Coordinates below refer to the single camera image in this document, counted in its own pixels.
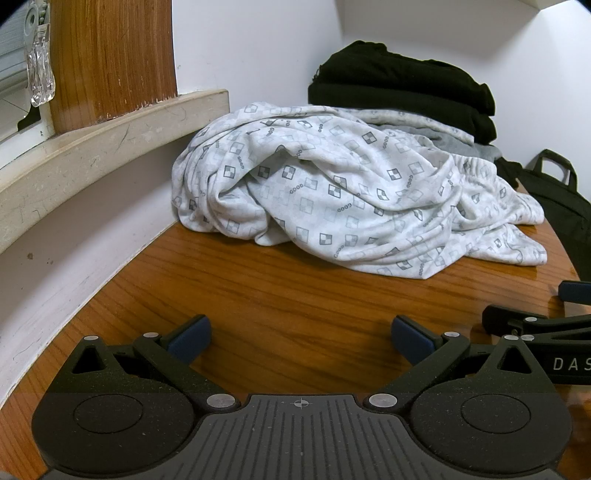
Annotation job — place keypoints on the white wall shelf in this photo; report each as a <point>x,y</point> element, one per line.
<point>568,2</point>

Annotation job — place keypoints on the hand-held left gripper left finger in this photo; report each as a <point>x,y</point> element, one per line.
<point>189,334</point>

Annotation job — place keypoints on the grey window blind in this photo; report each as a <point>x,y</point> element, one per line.
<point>11,55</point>

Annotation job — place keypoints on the wooden window frame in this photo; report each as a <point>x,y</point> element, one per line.
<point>115,55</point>

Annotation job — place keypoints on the folded white patterned garment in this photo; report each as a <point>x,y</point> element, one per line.
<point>415,121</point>

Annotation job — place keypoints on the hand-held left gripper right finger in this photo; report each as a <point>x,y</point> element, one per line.
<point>408,337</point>

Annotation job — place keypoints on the black bag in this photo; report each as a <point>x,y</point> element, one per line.
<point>561,207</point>

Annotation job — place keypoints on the white patterned pajama garment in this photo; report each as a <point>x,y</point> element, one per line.
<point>323,184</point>

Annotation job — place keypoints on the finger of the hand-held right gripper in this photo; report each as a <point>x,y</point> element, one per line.
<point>575,291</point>
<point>508,318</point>

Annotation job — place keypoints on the stack of folded clothes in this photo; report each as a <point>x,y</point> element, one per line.
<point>415,104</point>

